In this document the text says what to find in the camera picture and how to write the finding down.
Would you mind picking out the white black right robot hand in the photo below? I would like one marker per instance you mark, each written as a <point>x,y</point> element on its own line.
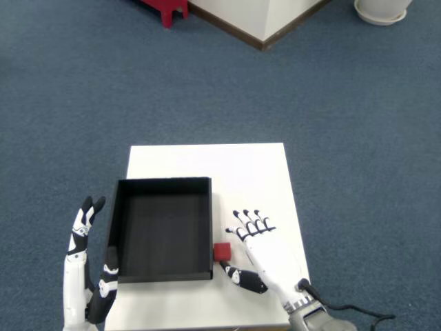
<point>275,262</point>

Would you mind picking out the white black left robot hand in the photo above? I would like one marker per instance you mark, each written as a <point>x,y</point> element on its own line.
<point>74,296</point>

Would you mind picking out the black open box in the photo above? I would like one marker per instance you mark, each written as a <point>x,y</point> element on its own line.
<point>162,227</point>

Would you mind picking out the white plant pot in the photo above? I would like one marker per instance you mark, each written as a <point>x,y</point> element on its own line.
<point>382,6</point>

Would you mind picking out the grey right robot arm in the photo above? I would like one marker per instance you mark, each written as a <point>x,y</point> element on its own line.
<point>310,320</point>

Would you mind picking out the red plastic stool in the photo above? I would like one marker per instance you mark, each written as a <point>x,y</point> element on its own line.
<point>167,10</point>

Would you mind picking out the small red cube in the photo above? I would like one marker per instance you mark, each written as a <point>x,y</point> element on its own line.
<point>223,251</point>

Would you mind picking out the white pot saucer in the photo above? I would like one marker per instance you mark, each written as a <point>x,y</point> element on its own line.
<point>379,20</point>

